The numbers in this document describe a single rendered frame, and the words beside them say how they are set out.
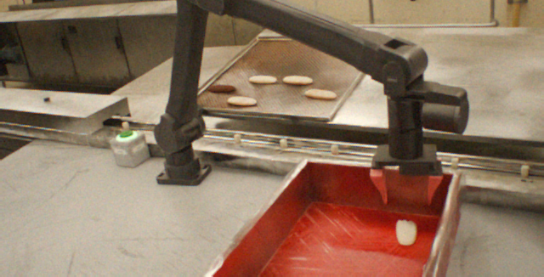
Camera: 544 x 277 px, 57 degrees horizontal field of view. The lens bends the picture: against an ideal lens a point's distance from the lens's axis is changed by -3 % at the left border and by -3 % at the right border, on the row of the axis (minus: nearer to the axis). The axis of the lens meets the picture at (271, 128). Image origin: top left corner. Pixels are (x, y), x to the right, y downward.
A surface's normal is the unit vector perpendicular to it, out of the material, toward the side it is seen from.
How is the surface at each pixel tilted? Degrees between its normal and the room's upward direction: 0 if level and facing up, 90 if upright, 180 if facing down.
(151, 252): 0
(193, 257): 0
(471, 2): 90
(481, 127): 10
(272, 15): 87
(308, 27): 87
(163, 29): 90
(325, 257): 0
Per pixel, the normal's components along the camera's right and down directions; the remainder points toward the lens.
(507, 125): -0.22, -0.84
